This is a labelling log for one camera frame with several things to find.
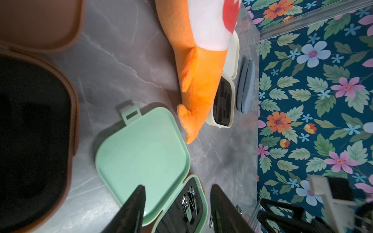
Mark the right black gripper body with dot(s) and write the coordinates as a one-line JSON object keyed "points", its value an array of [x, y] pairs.
{"points": [[293, 224]]}

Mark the cream open clipper case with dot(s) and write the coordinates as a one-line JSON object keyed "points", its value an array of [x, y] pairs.
{"points": [[222, 112]]}

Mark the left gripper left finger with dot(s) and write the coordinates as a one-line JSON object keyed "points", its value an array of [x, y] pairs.
{"points": [[129, 218]]}

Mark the orange shark plush toy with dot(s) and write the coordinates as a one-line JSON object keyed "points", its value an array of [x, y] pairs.
{"points": [[200, 33]]}

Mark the blue closed case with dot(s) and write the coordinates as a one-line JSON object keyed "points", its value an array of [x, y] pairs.
{"points": [[245, 91]]}

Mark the brown clipper case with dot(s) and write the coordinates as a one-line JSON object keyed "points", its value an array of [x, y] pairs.
{"points": [[39, 111]]}

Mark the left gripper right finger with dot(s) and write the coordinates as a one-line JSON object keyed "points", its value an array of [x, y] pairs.
{"points": [[226, 218]]}

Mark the green clipper case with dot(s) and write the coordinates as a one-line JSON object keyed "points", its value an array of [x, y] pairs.
{"points": [[150, 151]]}

